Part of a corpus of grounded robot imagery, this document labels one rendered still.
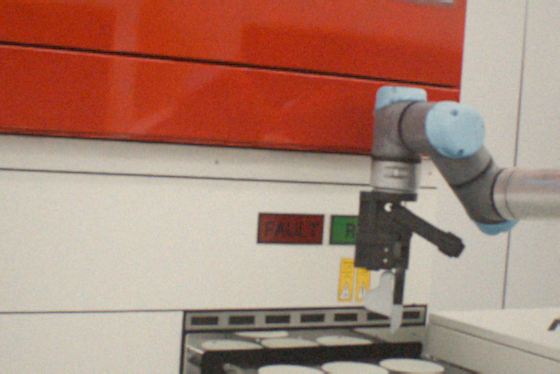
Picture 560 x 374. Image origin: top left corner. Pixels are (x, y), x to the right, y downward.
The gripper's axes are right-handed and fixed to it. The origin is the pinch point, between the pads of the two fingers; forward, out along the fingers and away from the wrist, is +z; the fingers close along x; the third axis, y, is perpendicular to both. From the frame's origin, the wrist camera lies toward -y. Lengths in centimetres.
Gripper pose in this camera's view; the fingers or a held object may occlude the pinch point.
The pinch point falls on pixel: (397, 325)
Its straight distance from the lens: 170.8
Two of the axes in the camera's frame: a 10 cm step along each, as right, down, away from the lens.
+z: -0.7, 10.0, 0.5
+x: -1.0, 0.4, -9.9
